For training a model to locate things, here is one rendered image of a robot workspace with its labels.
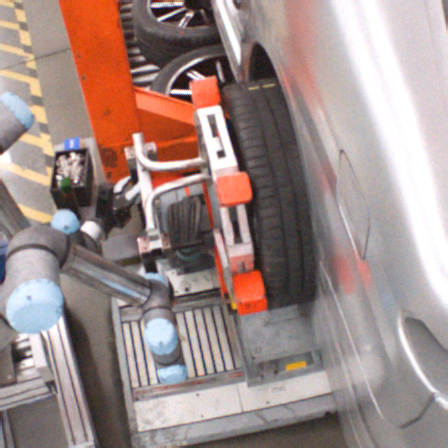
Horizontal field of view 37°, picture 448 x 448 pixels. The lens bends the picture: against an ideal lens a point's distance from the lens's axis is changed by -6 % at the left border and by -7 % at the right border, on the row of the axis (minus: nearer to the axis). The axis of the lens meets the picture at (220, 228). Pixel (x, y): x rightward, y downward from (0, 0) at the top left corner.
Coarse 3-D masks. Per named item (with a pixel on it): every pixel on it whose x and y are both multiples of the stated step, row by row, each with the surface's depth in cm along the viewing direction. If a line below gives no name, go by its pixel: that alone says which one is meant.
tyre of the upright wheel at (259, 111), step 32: (224, 96) 195; (256, 96) 183; (256, 128) 176; (288, 128) 175; (256, 160) 172; (288, 160) 173; (256, 192) 172; (288, 192) 172; (288, 224) 173; (288, 256) 177; (288, 288) 186
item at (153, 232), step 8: (208, 160) 183; (208, 168) 186; (192, 176) 189; (200, 176) 189; (208, 176) 188; (168, 184) 188; (176, 184) 188; (184, 184) 188; (192, 184) 189; (208, 184) 190; (152, 192) 187; (160, 192) 187; (168, 192) 189; (152, 200) 185; (152, 208) 184; (152, 216) 182; (152, 224) 180; (152, 232) 180; (152, 240) 181
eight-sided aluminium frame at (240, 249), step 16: (208, 112) 188; (208, 128) 184; (224, 128) 184; (208, 144) 181; (224, 144) 181; (224, 160) 177; (224, 208) 177; (240, 208) 177; (224, 224) 178; (240, 224) 179; (224, 240) 181; (240, 240) 180; (224, 256) 221; (240, 256) 179; (224, 272) 217; (240, 272) 216
